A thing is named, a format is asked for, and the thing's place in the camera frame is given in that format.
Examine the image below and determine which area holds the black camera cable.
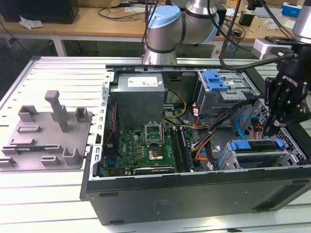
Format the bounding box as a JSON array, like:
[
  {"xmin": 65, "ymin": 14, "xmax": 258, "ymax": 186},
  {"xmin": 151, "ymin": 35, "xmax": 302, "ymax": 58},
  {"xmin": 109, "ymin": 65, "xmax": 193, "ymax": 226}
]
[{"xmin": 218, "ymin": 0, "xmax": 299, "ymax": 70}]

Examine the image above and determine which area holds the RAM stick on rack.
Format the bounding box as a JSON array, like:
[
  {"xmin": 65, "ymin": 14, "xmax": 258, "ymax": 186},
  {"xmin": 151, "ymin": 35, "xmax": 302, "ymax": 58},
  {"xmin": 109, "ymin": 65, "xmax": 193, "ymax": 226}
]
[{"xmin": 14, "ymin": 145, "xmax": 53, "ymax": 152}]

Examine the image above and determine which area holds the green motherboard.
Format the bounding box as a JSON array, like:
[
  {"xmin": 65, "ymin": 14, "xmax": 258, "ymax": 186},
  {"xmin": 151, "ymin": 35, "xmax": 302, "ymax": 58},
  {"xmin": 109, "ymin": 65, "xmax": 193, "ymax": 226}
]
[{"xmin": 103, "ymin": 127, "xmax": 203, "ymax": 175}]

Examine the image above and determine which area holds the red power wire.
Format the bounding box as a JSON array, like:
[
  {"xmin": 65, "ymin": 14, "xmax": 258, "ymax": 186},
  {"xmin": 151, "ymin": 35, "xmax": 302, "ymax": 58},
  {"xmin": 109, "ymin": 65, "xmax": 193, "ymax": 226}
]
[{"xmin": 252, "ymin": 117, "xmax": 265, "ymax": 138}]

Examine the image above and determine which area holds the black wire bundle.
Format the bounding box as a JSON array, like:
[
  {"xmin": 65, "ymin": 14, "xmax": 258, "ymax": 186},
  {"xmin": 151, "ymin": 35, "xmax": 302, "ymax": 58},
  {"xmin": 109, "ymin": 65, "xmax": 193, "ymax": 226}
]
[{"xmin": 191, "ymin": 103, "xmax": 246, "ymax": 152}]

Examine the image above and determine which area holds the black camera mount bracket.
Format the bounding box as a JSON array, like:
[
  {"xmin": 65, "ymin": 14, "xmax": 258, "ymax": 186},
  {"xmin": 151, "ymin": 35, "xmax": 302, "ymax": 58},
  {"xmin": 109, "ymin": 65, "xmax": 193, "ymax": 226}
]
[{"xmin": 264, "ymin": 35, "xmax": 300, "ymax": 47}]

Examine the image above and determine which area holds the installed RAM stick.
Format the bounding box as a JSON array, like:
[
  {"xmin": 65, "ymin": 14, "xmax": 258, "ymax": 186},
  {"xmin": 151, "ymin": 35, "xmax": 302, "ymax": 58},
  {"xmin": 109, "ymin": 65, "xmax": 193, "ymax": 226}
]
[{"xmin": 179, "ymin": 128, "xmax": 195, "ymax": 171}]

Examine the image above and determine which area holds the blue plastic drive latch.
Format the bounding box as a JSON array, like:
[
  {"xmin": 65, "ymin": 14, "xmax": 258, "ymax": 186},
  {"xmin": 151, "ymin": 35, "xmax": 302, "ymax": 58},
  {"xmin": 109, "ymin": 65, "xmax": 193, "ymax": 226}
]
[{"xmin": 203, "ymin": 70, "xmax": 229, "ymax": 92}]

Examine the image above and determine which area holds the black RAM slot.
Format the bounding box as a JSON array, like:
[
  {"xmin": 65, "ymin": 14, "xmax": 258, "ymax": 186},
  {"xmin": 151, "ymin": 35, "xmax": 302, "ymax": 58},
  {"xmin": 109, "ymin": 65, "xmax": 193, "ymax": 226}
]
[
  {"xmin": 174, "ymin": 130, "xmax": 189, "ymax": 172},
  {"xmin": 170, "ymin": 130, "xmax": 185, "ymax": 173}
]

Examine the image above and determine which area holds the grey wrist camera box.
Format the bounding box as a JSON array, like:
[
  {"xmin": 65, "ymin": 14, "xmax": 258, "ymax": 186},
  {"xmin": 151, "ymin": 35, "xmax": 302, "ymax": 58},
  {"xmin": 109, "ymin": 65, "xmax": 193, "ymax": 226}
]
[{"xmin": 251, "ymin": 38, "xmax": 294, "ymax": 60}]

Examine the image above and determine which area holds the small black box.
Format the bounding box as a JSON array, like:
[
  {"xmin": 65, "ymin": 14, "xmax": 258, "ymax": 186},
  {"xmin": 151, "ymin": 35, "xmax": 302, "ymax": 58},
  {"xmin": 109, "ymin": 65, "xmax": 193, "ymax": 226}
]
[{"xmin": 239, "ymin": 12, "xmax": 255, "ymax": 27}]

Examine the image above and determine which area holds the silver disk bay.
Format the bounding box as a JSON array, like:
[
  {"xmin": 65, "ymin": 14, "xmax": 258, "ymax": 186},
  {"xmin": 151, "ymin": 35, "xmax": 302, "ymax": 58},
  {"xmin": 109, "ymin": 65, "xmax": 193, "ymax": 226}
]
[{"xmin": 215, "ymin": 139, "xmax": 306, "ymax": 171}]

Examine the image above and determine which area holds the grey parts rack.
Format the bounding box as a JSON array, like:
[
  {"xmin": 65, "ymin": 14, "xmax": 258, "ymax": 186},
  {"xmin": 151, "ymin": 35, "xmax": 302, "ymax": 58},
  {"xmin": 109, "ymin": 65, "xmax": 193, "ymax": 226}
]
[{"xmin": 0, "ymin": 90, "xmax": 95, "ymax": 172}]

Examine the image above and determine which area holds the black open PC case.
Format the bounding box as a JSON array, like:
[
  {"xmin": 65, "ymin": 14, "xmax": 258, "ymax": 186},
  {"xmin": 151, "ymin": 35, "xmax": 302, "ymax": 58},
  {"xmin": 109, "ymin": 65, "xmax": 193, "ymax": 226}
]
[{"xmin": 80, "ymin": 63, "xmax": 311, "ymax": 226}]

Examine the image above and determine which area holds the silver power supply unit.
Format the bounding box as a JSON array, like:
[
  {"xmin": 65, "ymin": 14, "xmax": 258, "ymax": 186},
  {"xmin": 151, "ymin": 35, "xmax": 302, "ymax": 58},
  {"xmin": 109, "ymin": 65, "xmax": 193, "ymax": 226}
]
[{"xmin": 113, "ymin": 73, "xmax": 169, "ymax": 132}]

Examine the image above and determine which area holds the crumpled white paper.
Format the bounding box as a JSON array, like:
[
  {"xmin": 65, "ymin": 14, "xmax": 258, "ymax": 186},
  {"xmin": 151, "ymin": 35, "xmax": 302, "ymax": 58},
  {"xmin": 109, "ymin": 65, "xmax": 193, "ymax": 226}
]
[{"xmin": 19, "ymin": 15, "xmax": 44, "ymax": 30}]

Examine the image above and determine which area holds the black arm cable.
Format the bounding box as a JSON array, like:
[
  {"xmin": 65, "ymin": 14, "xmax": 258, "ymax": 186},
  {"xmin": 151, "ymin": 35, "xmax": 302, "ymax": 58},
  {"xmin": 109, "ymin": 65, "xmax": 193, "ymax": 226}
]
[{"xmin": 257, "ymin": 0, "xmax": 296, "ymax": 39}]

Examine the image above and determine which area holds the black case fan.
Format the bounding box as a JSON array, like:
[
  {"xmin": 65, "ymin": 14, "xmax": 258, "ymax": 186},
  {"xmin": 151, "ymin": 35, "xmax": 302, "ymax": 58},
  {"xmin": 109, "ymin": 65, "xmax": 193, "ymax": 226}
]
[{"xmin": 104, "ymin": 101, "xmax": 120, "ymax": 147}]

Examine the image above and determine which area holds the orange yellow wire bundle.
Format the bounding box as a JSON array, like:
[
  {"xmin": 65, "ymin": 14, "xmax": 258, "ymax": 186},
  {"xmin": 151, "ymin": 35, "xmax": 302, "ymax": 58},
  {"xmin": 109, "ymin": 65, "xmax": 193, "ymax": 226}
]
[{"xmin": 193, "ymin": 145, "xmax": 211, "ymax": 163}]

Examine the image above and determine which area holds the wooden desk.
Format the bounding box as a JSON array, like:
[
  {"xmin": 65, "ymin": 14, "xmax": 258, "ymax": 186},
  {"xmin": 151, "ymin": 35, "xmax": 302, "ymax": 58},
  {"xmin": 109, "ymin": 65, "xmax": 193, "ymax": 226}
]
[{"xmin": 0, "ymin": 6, "xmax": 311, "ymax": 42}]

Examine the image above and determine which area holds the blue cardboard box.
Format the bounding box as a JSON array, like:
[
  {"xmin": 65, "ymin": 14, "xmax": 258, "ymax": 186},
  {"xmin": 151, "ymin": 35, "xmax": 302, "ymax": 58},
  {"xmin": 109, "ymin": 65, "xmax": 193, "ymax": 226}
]
[{"xmin": 281, "ymin": 2, "xmax": 303, "ymax": 18}]

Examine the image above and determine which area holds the gold chipset chip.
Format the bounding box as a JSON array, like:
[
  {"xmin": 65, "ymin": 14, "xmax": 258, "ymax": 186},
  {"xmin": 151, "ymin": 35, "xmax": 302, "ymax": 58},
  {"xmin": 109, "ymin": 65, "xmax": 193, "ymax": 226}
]
[{"xmin": 148, "ymin": 149, "xmax": 165, "ymax": 161}]

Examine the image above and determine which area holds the silver drive cage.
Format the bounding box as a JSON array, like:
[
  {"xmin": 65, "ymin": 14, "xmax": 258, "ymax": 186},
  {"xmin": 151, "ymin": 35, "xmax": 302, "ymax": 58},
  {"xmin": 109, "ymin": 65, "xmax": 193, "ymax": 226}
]
[{"xmin": 196, "ymin": 70, "xmax": 260, "ymax": 119}]

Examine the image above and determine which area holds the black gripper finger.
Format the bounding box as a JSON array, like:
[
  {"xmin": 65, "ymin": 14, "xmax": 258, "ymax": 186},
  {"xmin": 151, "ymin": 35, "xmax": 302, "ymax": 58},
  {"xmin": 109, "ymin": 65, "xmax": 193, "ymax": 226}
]
[
  {"xmin": 270, "ymin": 97, "xmax": 311, "ymax": 136},
  {"xmin": 263, "ymin": 77, "xmax": 280, "ymax": 135}
]

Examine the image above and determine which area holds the black hanging cable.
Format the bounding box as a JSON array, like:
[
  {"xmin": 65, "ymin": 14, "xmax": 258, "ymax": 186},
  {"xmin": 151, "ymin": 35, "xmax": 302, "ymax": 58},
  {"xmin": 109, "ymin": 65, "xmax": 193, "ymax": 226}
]
[{"xmin": 141, "ymin": 0, "xmax": 159, "ymax": 60}]

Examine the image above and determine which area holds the black box on desk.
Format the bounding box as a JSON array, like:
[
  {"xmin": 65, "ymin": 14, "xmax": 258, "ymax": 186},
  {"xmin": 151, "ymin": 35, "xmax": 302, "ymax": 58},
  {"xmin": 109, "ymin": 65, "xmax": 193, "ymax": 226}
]
[{"xmin": 0, "ymin": 0, "xmax": 80, "ymax": 25}]

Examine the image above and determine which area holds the hard disk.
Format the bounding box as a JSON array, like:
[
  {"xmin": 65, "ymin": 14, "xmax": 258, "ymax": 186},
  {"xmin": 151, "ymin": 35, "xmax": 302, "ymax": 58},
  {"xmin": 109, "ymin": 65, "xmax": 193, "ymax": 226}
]
[{"xmin": 230, "ymin": 139, "xmax": 286, "ymax": 153}]

